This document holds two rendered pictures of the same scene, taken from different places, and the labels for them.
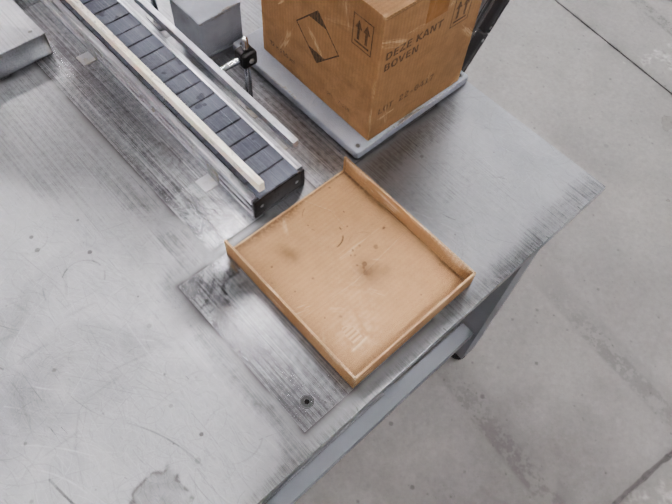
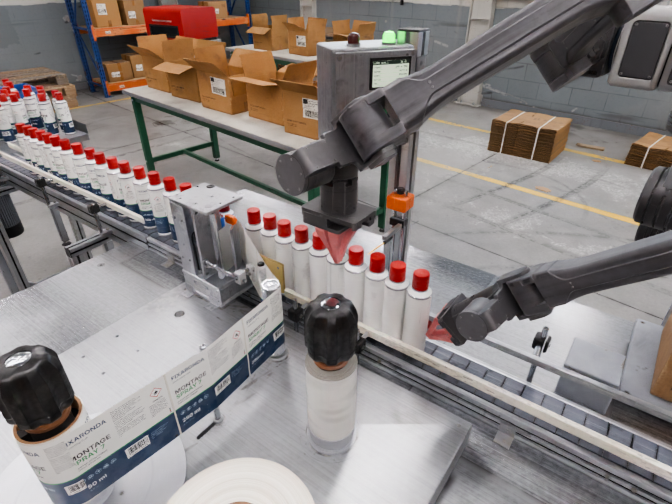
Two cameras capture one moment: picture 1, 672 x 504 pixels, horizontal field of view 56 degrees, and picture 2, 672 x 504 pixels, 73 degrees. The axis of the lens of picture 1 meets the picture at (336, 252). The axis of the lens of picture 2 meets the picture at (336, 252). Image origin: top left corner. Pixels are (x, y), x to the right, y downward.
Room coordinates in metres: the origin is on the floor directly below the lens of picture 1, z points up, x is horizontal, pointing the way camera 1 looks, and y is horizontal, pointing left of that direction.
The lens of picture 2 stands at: (0.38, 0.90, 1.59)
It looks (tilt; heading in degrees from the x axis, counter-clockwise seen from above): 32 degrees down; 354
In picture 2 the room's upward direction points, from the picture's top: straight up
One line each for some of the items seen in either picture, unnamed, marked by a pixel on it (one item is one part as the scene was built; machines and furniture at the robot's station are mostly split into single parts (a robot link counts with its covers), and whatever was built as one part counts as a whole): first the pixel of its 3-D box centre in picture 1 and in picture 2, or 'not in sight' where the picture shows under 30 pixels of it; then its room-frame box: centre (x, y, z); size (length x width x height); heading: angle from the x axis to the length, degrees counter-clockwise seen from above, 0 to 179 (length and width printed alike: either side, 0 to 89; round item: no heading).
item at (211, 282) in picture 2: not in sight; (215, 244); (1.37, 1.09, 1.01); 0.14 x 0.13 x 0.26; 47
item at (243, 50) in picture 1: (238, 80); not in sight; (0.79, 0.20, 0.91); 0.07 x 0.03 x 0.16; 137
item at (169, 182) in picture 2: not in sight; (175, 210); (1.64, 1.24, 0.98); 0.05 x 0.05 x 0.20
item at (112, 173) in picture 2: not in sight; (119, 187); (1.83, 1.46, 0.98); 0.05 x 0.05 x 0.20
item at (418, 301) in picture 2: not in sight; (416, 312); (1.09, 0.64, 0.98); 0.05 x 0.05 x 0.20
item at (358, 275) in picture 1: (349, 262); not in sight; (0.48, -0.02, 0.85); 0.30 x 0.26 x 0.04; 47
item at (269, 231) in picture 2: not in sight; (272, 250); (1.38, 0.95, 0.98); 0.05 x 0.05 x 0.20
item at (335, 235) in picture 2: not in sight; (332, 235); (1.01, 0.83, 1.23); 0.07 x 0.07 x 0.09; 48
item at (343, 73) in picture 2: not in sight; (365, 96); (1.29, 0.73, 1.38); 0.17 x 0.10 x 0.19; 103
